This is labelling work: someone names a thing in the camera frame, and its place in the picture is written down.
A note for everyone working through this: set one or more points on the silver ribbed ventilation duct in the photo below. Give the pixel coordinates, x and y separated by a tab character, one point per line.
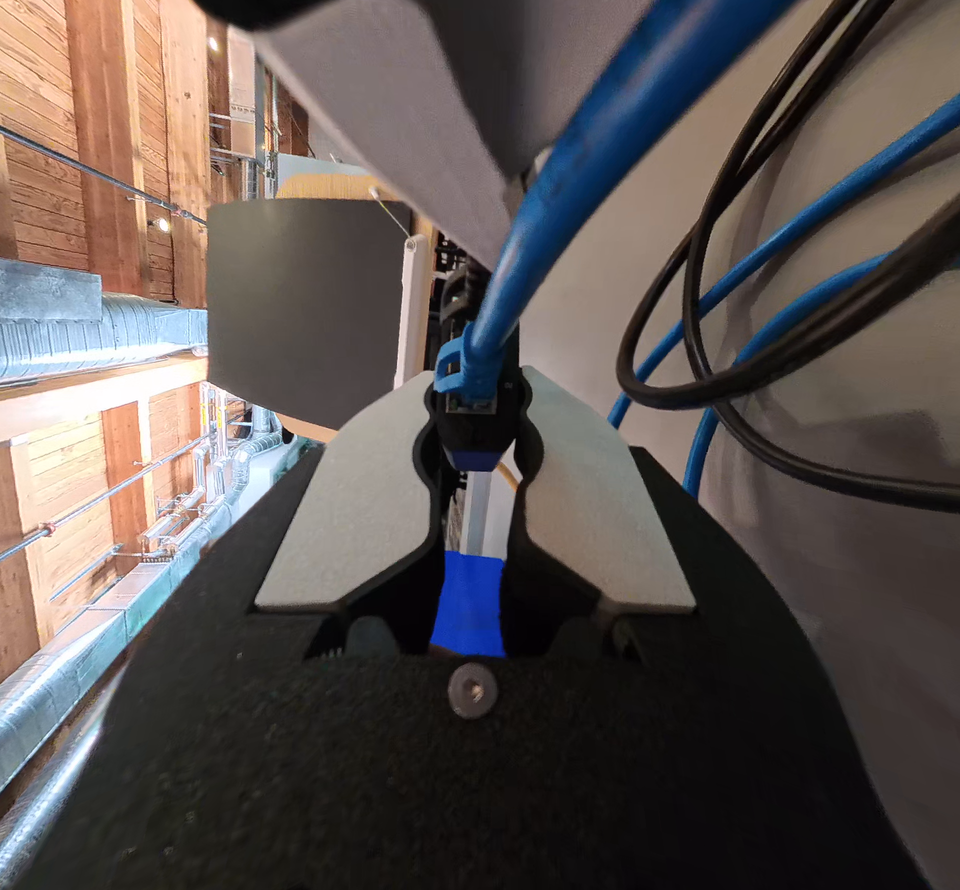
90	335

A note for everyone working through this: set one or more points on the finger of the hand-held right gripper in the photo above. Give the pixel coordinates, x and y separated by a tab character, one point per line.
540	27
390	117

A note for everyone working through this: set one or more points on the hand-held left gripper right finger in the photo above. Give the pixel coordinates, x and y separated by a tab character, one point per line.
600	515

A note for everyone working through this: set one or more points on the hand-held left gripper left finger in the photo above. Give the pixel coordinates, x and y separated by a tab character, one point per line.
352	522

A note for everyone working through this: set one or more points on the black ethernet adapter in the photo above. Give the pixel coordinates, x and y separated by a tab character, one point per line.
476	447

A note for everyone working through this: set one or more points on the silver rectangular ventilation duct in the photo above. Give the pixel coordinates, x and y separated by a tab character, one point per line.
52	680

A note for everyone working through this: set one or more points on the blue plastic bin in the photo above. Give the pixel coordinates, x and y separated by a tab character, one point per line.
469	605

